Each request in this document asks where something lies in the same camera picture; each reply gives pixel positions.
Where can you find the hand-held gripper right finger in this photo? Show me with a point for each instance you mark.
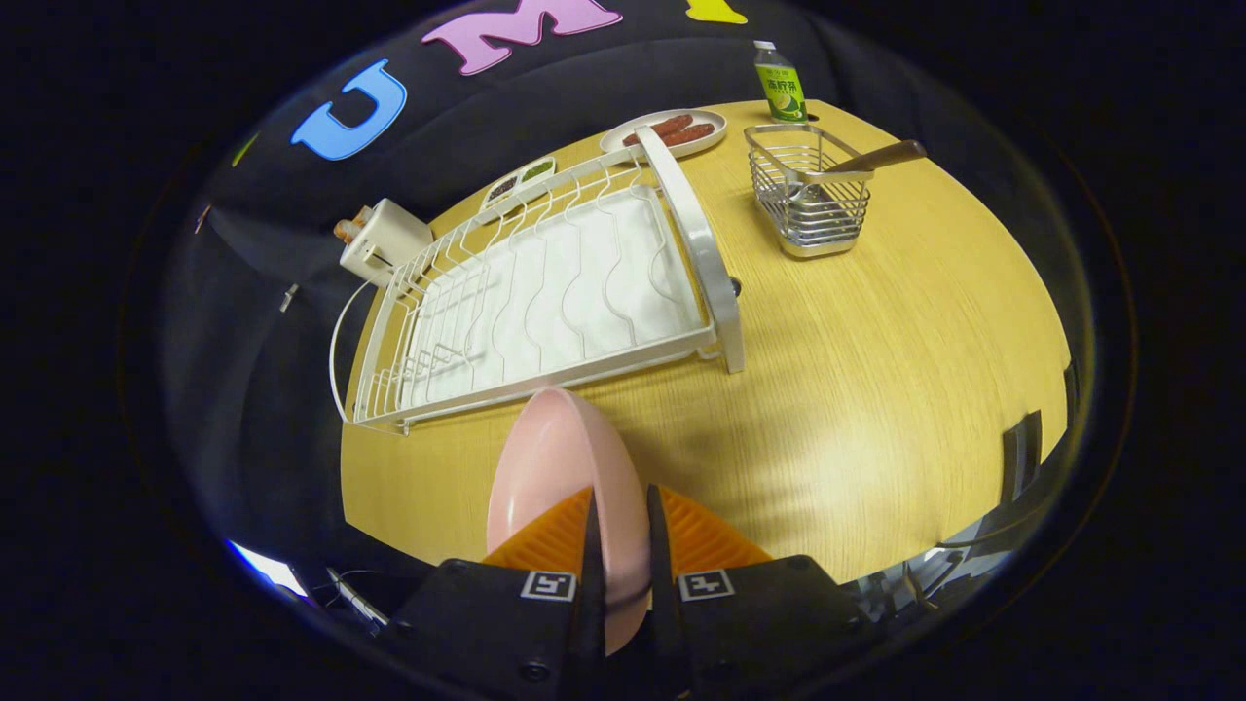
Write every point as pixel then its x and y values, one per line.
pixel 662 604

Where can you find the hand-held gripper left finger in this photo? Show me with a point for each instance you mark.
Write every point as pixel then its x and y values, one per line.
pixel 593 613

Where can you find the pink plate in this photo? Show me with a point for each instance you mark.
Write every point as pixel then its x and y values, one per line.
pixel 565 458

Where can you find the white plate with meat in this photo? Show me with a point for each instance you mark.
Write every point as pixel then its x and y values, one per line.
pixel 706 142

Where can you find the white drain mat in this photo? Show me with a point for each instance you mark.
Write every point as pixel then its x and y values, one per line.
pixel 584 292

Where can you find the white toaster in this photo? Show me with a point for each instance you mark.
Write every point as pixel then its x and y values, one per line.
pixel 389 239

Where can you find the white divided condiment tray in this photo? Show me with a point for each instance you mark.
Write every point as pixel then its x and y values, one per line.
pixel 521 181

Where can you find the silver backdrop clip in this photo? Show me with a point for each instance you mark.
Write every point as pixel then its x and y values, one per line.
pixel 289 297

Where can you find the toast slice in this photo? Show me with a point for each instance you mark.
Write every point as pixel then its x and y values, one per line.
pixel 344 232
pixel 363 215

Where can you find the red meat piece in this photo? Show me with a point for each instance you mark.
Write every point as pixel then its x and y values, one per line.
pixel 662 127
pixel 691 134

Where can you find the green drink bottle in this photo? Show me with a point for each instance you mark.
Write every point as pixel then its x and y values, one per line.
pixel 782 92

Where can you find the black backdrop cloth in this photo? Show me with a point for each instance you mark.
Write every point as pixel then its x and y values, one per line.
pixel 584 68

